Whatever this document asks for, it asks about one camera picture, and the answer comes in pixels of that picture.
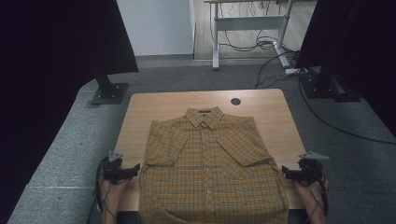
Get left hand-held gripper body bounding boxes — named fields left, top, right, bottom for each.
left=102, top=150, right=125, bottom=185

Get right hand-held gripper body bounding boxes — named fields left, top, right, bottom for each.
left=298, top=150, right=330, bottom=187

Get yellow plaid shirt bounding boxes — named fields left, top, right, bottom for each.
left=138, top=105, right=290, bottom=224

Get person's right hand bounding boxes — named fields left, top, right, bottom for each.
left=293, top=178, right=330, bottom=209

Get person's left hand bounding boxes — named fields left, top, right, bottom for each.
left=99, top=178, right=133, bottom=211

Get black stand with square base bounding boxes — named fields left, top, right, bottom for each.
left=90, top=66, right=130, bottom=106

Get black stand with long base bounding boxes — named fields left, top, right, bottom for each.
left=300, top=66, right=362, bottom=103

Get white power strip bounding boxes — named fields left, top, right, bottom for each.
left=284, top=66, right=309, bottom=76

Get wide black curtain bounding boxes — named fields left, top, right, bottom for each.
left=0, top=0, right=140, bottom=218

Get narrow black curtain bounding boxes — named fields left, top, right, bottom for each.
left=295, top=0, right=396, bottom=138

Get right hand-held gripper cable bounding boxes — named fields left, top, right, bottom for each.
left=306, top=164, right=330, bottom=217

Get hand-held gripper cable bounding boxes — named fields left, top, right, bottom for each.
left=94, top=158, right=110, bottom=213
left=306, top=164, right=330, bottom=217

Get left hand-held gripper cable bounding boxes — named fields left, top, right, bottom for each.
left=94, top=158, right=110, bottom=213

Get long black floor cable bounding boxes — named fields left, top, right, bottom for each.
left=297, top=74, right=396, bottom=146

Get tangled black cables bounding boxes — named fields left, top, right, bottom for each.
left=218, top=0, right=301, bottom=90

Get white desk frame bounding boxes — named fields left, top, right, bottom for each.
left=204, top=0, right=295, bottom=71

